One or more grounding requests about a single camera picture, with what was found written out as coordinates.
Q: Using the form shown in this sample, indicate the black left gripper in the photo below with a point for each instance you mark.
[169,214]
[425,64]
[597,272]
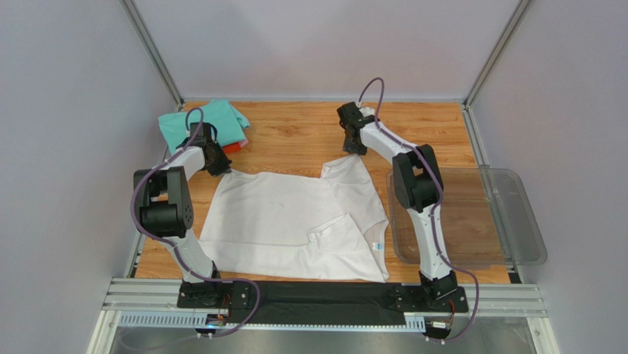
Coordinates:
[224,167]

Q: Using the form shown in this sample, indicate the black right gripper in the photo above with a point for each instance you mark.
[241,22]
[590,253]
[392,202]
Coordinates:
[352,139]

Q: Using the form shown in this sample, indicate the white t shirt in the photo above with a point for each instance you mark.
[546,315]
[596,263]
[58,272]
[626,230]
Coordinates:
[326,228]

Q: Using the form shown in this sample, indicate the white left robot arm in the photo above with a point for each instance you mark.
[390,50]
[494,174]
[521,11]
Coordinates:
[161,208]

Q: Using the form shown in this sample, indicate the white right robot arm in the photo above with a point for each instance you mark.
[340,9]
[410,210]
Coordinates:
[417,186]

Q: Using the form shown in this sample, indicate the orange folded t shirt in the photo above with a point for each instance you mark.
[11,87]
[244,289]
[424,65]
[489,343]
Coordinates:
[233,148]

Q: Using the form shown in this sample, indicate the teal folded t shirt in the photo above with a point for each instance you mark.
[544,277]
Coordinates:
[229,122]

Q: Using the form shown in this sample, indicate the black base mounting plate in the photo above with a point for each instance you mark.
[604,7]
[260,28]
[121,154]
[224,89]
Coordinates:
[326,303]

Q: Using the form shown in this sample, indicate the clear plastic bin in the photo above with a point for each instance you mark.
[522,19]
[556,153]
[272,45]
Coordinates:
[487,219]

